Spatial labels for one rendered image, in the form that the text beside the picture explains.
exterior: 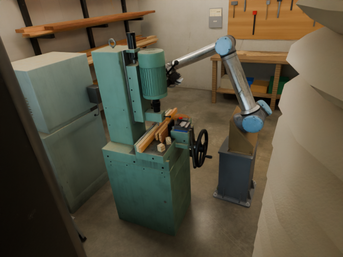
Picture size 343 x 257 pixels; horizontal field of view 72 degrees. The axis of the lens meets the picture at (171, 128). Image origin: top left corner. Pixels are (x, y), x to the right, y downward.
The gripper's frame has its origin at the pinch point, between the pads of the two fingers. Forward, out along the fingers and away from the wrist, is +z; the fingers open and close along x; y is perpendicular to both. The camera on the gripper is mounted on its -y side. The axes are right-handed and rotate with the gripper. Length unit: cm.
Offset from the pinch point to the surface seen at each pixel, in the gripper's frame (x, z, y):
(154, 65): -11.7, 19.3, -7.2
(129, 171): 26, -17, -74
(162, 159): 34, 15, -47
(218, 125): 88, -193, 37
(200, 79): 20, -328, 105
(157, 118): 13.3, -3.9, -29.2
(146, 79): -10.1, 12.9, -16.5
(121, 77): -23.5, 7.8, -26.9
